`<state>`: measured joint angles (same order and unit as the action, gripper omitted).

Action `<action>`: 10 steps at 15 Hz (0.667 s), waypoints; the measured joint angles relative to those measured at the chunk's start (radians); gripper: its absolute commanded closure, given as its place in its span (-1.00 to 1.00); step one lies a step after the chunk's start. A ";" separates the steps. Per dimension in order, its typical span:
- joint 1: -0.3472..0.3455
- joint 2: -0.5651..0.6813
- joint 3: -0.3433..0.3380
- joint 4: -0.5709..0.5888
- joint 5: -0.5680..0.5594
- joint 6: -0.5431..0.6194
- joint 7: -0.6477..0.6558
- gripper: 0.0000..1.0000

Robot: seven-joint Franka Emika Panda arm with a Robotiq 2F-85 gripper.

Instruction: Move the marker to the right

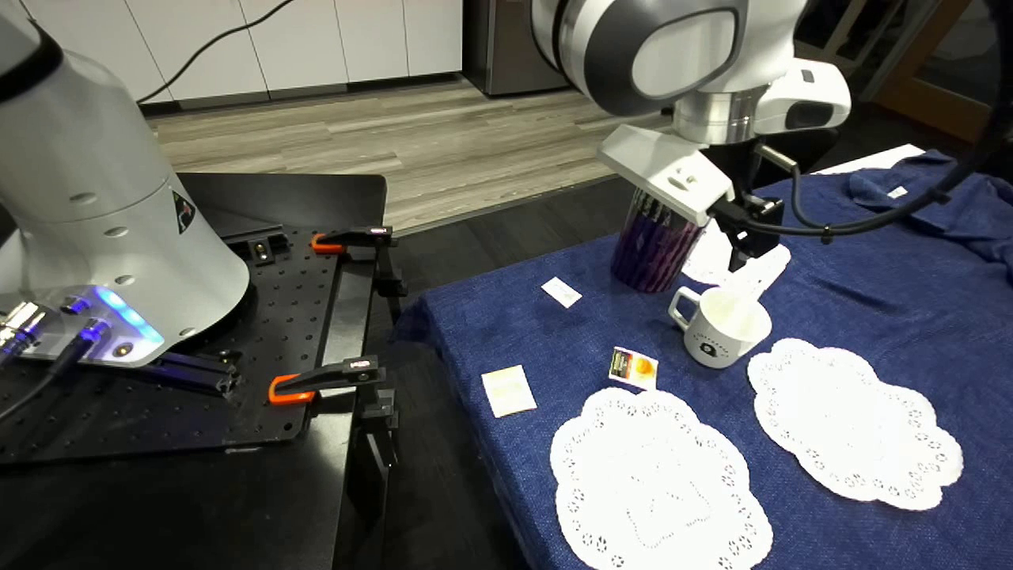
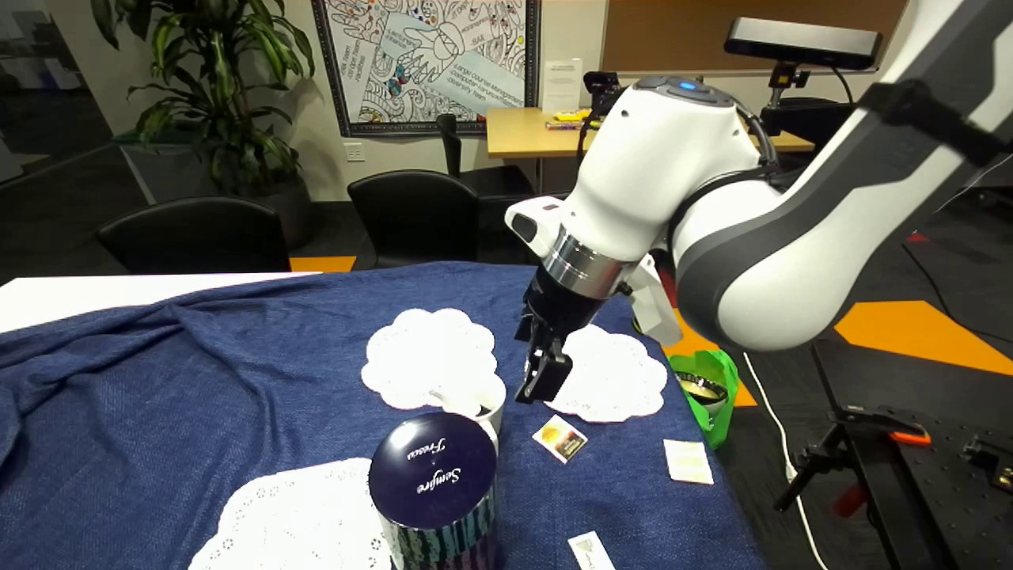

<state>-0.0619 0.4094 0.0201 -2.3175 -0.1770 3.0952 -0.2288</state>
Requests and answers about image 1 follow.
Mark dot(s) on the medium white paper doily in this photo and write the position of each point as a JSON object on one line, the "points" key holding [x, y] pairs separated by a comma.
{"points": [[856, 421]]}

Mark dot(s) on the wooden door frame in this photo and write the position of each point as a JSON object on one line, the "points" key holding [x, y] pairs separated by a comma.
{"points": [[927, 73]]}

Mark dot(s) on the orange black bar clamp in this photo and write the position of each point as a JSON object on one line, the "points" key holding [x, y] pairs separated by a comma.
{"points": [[349, 239], [316, 382]]}

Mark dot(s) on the grey metal bin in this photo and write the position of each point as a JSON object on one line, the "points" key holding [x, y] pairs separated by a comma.
{"points": [[508, 49]]}

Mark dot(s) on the purple striped cup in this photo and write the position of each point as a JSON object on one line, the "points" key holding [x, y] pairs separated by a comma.
{"points": [[649, 247]]}

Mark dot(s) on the black perforated mounting table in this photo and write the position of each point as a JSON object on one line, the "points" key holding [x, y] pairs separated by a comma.
{"points": [[285, 316]]}

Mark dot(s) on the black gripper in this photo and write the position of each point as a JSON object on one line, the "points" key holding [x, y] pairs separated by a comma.
{"points": [[751, 189]]}

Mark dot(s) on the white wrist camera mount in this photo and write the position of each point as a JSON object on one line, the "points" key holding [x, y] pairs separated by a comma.
{"points": [[667, 161]]}

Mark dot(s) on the white paper sachet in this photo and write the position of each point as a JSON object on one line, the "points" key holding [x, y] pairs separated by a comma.
{"points": [[508, 389], [562, 292]]}

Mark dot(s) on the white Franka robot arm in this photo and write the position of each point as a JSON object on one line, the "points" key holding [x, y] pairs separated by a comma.
{"points": [[96, 190]]}

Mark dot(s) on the blue denim cloth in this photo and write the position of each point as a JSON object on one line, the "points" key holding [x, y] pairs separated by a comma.
{"points": [[927, 295]]}

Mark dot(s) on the small black bracket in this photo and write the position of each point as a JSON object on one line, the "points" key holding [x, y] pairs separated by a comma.
{"points": [[268, 247]]}

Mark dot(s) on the white wall cabinets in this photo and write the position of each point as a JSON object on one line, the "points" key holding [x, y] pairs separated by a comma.
{"points": [[349, 37]]}

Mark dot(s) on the white mug with logo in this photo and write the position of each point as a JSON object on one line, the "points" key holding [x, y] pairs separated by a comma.
{"points": [[729, 321]]}

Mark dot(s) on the large white paper doily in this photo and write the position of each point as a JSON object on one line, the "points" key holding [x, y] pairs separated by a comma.
{"points": [[658, 484]]}

